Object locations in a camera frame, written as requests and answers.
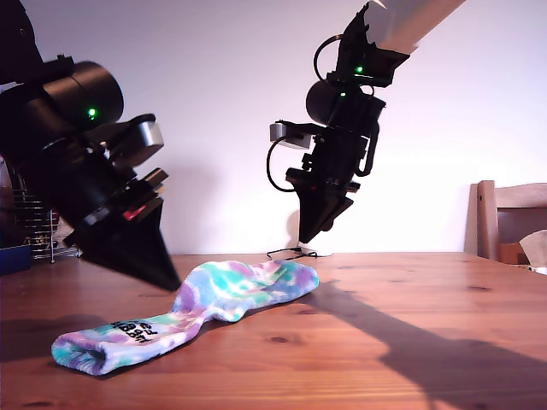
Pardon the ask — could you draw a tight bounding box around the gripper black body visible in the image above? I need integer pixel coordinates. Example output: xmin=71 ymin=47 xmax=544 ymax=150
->
xmin=285 ymin=130 xmax=371 ymax=202
xmin=16 ymin=138 xmax=170 ymax=243

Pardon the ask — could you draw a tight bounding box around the tie-dye sock with black lettering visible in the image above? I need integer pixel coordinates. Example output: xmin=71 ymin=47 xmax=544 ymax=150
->
xmin=50 ymin=258 xmax=321 ymax=378

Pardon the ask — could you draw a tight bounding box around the blue plastic container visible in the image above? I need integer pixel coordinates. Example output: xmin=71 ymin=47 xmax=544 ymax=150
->
xmin=0 ymin=245 xmax=34 ymax=277

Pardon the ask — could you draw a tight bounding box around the wooden chair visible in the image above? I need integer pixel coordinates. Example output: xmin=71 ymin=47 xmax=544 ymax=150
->
xmin=464 ymin=180 xmax=547 ymax=266

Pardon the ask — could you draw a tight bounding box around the beige paper sheet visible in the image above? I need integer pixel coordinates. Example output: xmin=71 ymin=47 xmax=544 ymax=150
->
xmin=518 ymin=230 xmax=547 ymax=267

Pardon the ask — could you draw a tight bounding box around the thin black camera power cable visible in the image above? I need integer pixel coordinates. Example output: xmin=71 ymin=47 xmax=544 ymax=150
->
xmin=267 ymin=247 xmax=320 ymax=261

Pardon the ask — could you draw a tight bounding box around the chrome wire utensil holder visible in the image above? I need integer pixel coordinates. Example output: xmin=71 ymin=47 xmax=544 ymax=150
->
xmin=10 ymin=170 xmax=83 ymax=264

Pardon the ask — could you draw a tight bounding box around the thin black wrist camera cable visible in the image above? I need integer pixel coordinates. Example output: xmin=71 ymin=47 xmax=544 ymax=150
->
xmin=266 ymin=139 xmax=300 ymax=193

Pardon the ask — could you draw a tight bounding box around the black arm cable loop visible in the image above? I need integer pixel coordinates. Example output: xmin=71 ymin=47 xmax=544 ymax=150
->
xmin=314 ymin=33 xmax=347 ymax=82

